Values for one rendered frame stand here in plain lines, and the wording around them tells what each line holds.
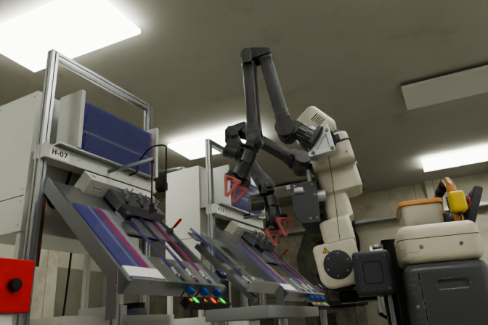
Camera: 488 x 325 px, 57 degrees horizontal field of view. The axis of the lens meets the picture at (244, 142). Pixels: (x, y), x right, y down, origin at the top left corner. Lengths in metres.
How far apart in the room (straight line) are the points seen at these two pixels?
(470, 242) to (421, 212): 0.24
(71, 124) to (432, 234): 1.72
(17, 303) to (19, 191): 0.86
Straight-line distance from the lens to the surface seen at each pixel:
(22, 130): 2.51
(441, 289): 1.58
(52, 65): 2.47
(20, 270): 1.63
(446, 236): 1.59
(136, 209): 2.39
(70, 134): 2.39
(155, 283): 1.88
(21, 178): 2.39
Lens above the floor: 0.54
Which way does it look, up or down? 22 degrees up
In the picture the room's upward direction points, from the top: 4 degrees counter-clockwise
